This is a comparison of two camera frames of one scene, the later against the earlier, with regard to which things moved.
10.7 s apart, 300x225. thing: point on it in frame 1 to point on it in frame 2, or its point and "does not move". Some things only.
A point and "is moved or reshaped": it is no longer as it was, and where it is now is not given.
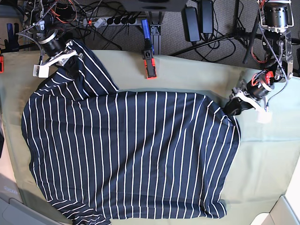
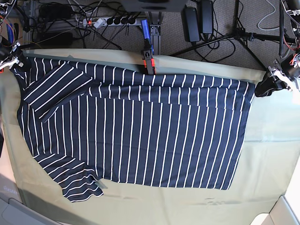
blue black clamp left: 13,45 does not move
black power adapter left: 191,24 does not move
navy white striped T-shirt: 99,153 is moved or reshaped
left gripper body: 56,48 to 10,56
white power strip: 94,22 does not move
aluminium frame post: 155,31 does not move
